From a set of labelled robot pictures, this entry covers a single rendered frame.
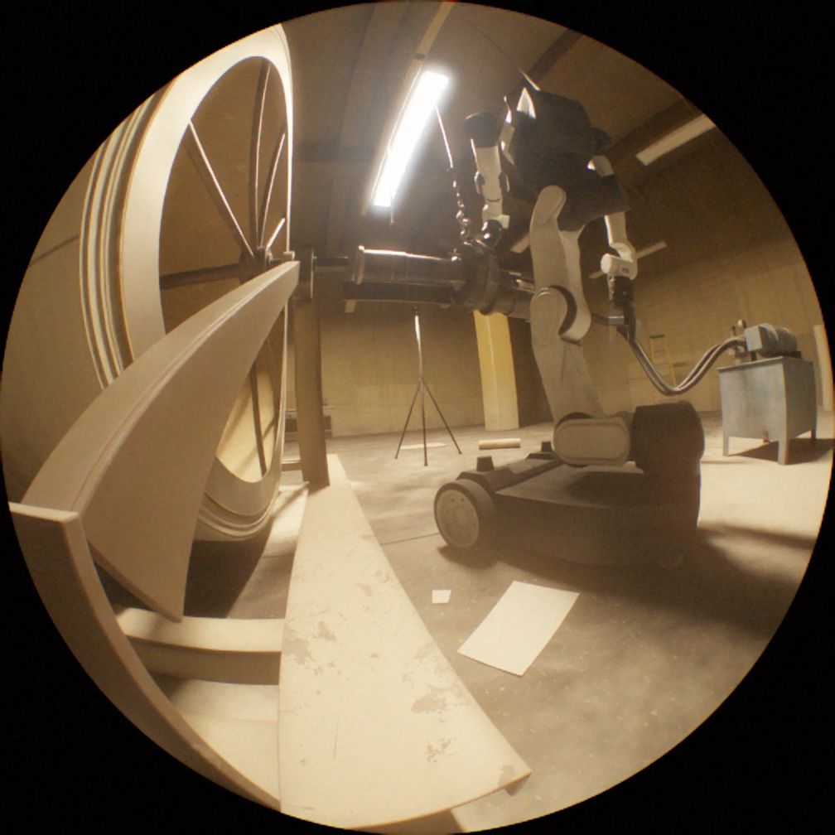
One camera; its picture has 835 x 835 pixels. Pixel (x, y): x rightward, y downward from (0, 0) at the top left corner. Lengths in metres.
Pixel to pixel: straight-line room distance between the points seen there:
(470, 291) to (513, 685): 1.08
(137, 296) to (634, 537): 0.82
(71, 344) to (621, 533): 0.82
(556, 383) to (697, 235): 8.58
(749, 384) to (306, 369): 2.15
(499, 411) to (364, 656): 5.36
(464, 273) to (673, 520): 0.99
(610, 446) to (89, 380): 0.84
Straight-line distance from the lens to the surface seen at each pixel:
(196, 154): 0.57
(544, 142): 0.97
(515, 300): 1.20
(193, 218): 1.95
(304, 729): 0.21
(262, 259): 1.00
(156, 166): 0.42
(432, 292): 1.17
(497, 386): 5.52
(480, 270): 1.07
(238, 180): 1.79
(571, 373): 0.77
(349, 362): 9.14
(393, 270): 1.02
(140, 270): 0.37
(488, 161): 1.19
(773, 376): 1.86
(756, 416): 1.93
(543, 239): 0.88
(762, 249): 8.77
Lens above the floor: 0.37
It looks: level
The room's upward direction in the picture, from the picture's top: 4 degrees counter-clockwise
